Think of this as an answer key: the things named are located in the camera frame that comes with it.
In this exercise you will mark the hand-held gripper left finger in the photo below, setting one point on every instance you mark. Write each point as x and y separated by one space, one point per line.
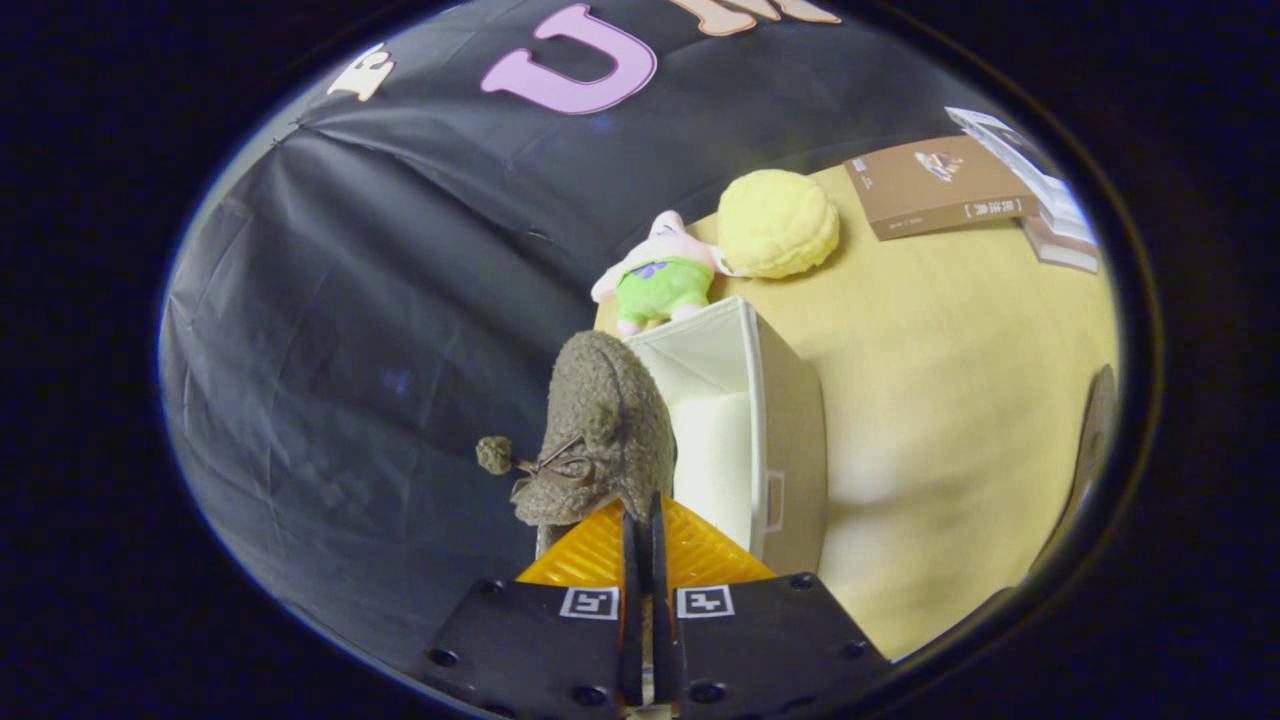
540 650

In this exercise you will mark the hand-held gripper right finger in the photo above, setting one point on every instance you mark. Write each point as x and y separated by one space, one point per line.
770 650

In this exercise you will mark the beige fabric storage box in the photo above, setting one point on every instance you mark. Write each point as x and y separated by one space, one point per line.
790 430

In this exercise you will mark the brown fuzzy slipper shoe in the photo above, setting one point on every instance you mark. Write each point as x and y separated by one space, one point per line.
1098 430
605 400

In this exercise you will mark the black backdrop cloth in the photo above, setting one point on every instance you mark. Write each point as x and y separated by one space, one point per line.
380 330

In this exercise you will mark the pink and green plush toy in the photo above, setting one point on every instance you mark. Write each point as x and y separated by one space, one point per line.
665 280

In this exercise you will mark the yellow plush bun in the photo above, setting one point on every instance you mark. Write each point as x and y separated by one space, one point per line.
778 222

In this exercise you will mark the brown book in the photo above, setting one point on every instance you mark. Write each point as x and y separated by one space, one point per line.
930 190

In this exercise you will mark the pale pink book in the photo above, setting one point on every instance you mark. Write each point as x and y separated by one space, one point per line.
1060 253

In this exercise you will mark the white portrait cover book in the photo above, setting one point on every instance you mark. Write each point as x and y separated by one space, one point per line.
1000 135

